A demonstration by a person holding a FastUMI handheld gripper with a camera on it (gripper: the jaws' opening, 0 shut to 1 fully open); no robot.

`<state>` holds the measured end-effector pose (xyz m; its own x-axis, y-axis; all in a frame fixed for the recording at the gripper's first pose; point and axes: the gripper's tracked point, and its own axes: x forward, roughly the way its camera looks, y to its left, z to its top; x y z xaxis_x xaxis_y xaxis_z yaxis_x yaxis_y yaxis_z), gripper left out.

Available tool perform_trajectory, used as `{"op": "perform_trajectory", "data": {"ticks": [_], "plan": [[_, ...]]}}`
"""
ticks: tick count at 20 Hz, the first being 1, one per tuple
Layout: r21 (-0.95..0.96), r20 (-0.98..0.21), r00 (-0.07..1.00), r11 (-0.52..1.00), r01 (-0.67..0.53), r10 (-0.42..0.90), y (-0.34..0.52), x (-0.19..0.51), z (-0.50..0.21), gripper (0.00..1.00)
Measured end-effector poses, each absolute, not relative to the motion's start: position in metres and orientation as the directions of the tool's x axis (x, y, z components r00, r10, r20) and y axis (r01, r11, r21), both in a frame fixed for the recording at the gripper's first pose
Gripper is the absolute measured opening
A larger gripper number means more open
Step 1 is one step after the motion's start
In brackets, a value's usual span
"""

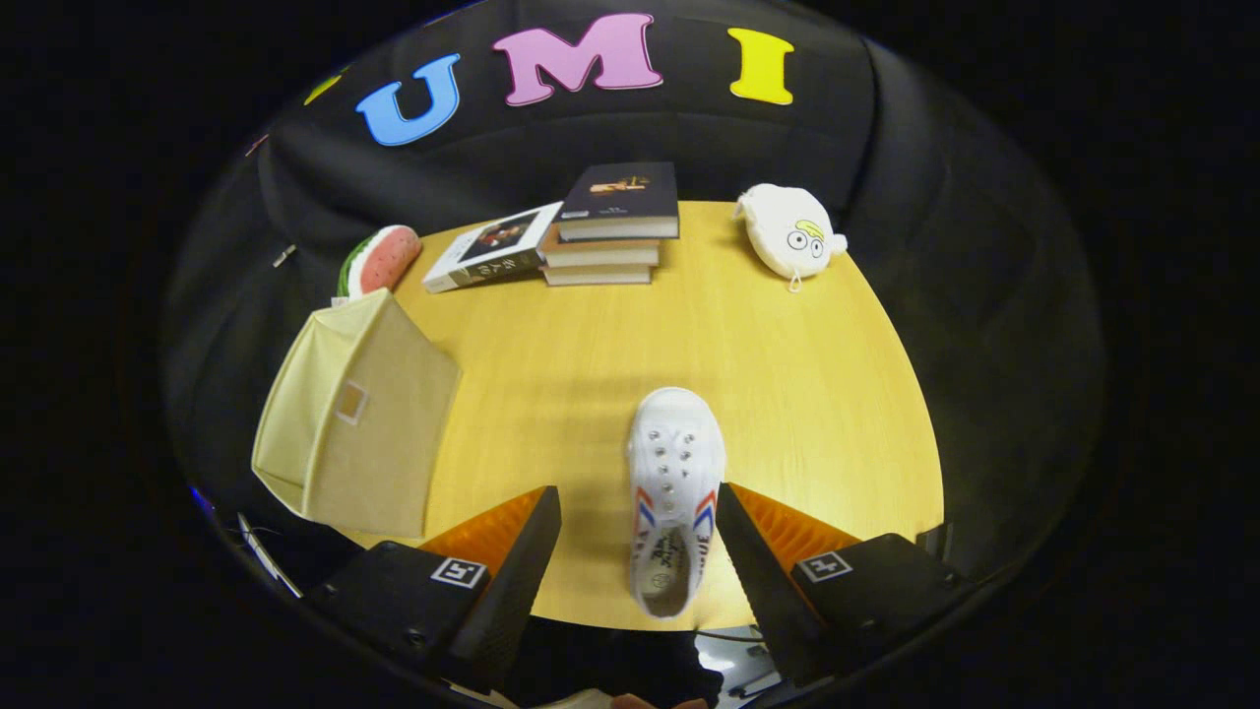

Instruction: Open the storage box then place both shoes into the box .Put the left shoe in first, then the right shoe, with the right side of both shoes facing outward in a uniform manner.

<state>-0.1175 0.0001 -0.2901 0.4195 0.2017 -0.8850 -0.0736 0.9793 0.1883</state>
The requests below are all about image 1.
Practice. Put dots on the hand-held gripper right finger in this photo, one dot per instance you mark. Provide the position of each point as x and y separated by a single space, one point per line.
763 601

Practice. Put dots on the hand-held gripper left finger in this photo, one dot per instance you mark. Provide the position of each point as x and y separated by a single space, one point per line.
517 591

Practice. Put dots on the white canvas shoe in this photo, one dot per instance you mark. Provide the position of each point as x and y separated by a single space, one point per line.
674 443

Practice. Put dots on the beige fabric storage box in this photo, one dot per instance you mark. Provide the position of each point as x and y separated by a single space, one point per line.
374 463

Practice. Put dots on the thin brown book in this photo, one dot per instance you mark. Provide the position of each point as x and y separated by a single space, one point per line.
596 276

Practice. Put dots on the white book with portrait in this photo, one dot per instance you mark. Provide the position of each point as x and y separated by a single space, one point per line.
492 251

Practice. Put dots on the brown cover book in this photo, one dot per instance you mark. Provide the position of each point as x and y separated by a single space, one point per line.
600 256

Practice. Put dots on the watermelon slice plush toy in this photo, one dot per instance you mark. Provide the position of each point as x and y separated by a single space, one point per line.
389 258

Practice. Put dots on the white plush pouch with face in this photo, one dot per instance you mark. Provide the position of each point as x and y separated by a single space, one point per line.
787 231

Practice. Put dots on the silver cloth clip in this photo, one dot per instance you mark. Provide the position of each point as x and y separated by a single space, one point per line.
283 256

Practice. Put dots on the black cover book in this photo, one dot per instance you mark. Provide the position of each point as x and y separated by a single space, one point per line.
620 192

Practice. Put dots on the red cloth clip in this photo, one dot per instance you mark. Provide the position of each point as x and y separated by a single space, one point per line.
256 145

